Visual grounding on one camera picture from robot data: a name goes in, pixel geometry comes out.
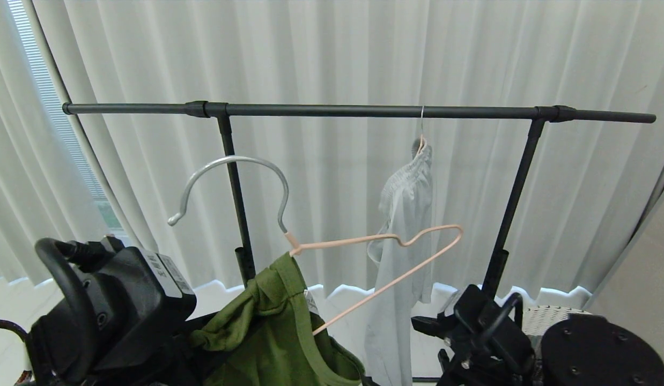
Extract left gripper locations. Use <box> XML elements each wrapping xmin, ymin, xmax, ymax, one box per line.
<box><xmin>96</xmin><ymin>315</ymin><xmax>225</xmax><ymax>386</ymax></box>

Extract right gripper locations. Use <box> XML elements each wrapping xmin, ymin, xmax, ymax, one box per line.
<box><xmin>411</xmin><ymin>316</ymin><xmax>534</xmax><ymax>386</ymax></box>

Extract green garment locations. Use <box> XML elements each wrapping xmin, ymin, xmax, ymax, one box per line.
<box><xmin>190</xmin><ymin>252</ymin><xmax>367</xmax><ymax>386</ymax></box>

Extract pink clothes hanger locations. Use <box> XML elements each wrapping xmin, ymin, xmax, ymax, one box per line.
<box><xmin>167</xmin><ymin>155</ymin><xmax>464</xmax><ymax>337</ymax></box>
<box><xmin>416</xmin><ymin>106</ymin><xmax>428</xmax><ymax>156</ymax></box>

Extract white laundry basket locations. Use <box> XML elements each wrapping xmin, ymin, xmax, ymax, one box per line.
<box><xmin>522</xmin><ymin>306</ymin><xmax>593</xmax><ymax>336</ymax></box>

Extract black clothes rack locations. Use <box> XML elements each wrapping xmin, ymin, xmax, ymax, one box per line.
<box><xmin>62</xmin><ymin>100</ymin><xmax>657</xmax><ymax>301</ymax></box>

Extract white curtain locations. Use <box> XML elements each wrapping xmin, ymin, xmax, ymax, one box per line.
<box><xmin>0</xmin><ymin>0</ymin><xmax>110</xmax><ymax>285</ymax></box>
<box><xmin>34</xmin><ymin>0</ymin><xmax>664</xmax><ymax>302</ymax></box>

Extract window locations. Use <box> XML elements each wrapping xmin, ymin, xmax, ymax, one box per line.
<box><xmin>10</xmin><ymin>0</ymin><xmax>131</xmax><ymax>244</ymax></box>

